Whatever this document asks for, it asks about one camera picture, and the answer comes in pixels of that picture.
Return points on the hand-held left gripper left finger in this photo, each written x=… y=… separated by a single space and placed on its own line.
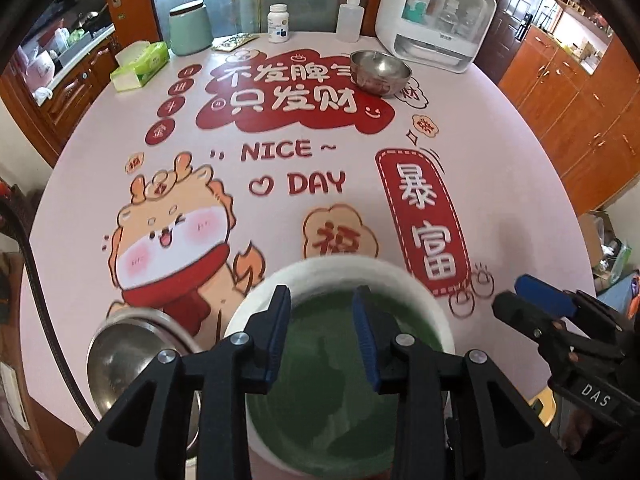
x=277 y=340

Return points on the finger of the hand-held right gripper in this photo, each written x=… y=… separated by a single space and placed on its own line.
x=522 y=312
x=545 y=292

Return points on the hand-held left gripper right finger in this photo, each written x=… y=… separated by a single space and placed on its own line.
x=365 y=340

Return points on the green plate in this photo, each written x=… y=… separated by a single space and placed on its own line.
x=325 y=400

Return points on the white plate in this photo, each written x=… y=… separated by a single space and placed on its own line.
x=320 y=267

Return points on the large flat-rimmed steel bowl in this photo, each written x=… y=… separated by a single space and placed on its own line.
x=150 y=317

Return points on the person's right hand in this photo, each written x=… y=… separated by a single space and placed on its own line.
x=580 y=435

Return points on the yellow chair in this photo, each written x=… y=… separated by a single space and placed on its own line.
x=542 y=405

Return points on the cardboard box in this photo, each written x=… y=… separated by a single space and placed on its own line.
x=602 y=245

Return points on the wooden sideboard cabinet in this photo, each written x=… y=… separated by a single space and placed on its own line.
x=580 y=120

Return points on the small steel bowl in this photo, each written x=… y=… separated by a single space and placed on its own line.
x=377 y=72

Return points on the wooden display shelf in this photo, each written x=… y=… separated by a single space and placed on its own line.
x=585 y=25

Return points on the white power strip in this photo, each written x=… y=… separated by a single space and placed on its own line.
x=10 y=400

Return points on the dark wooden entry door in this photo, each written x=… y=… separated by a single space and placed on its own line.
x=517 y=5

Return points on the white countertop sterilizer cabinet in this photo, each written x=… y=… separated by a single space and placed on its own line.
x=430 y=15

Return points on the silver blister pack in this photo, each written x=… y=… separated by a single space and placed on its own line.
x=235 y=42

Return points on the green tissue box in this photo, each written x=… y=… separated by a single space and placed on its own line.
x=142 y=65

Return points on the white pill bottle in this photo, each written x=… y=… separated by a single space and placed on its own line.
x=278 y=25

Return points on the wooden kitchen base cabinet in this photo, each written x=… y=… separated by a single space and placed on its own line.
x=75 y=92

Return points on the clear squeeze bottle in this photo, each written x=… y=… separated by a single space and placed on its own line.
x=348 y=20

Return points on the mint green canister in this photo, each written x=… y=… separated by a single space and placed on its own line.
x=190 y=30

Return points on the pink plastic bag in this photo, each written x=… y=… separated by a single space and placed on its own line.
x=39 y=67

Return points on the black wok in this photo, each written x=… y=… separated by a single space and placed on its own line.
x=87 y=17

